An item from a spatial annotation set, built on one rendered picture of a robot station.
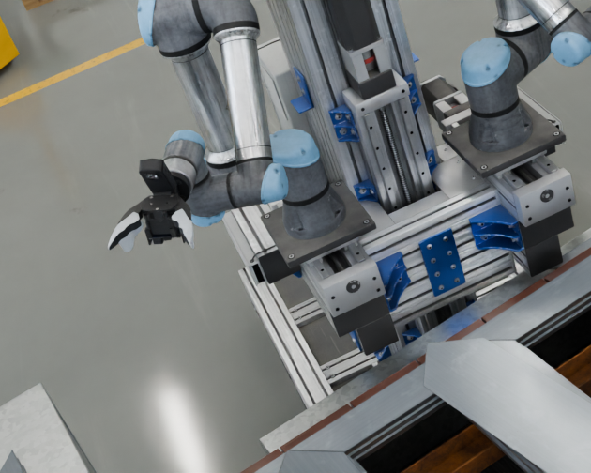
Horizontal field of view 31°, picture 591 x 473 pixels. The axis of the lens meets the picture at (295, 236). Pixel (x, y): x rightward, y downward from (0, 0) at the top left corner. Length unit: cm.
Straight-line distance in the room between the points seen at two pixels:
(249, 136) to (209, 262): 224
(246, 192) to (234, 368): 176
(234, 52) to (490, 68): 62
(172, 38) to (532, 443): 108
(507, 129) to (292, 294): 137
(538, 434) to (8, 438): 108
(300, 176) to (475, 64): 47
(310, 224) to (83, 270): 231
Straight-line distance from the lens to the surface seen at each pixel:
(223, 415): 371
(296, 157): 239
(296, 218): 249
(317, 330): 353
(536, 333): 240
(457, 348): 239
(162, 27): 227
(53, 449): 228
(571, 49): 230
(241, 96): 218
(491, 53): 253
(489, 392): 228
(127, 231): 198
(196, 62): 232
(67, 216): 509
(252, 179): 215
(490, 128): 258
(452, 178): 271
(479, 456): 235
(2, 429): 240
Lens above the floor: 250
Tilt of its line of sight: 35 degrees down
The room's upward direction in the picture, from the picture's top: 21 degrees counter-clockwise
